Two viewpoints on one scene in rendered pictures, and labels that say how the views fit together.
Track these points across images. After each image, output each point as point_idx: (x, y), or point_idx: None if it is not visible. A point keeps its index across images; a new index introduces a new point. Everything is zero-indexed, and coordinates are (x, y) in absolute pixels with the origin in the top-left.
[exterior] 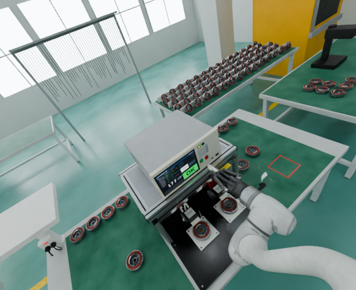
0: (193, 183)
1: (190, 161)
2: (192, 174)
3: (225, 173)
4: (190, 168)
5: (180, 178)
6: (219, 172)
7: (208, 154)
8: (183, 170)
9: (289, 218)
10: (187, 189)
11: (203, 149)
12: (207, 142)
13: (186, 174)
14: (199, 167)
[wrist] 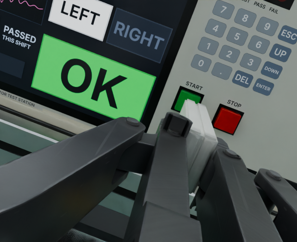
0: (38, 146)
1: (135, 22)
2: (84, 115)
3: (258, 199)
4: (104, 60)
5: (18, 42)
6: (211, 167)
7: (248, 115)
8: (64, 20)
9: None
10: None
11: (253, 44)
12: None
13: (59, 69)
14: (149, 127)
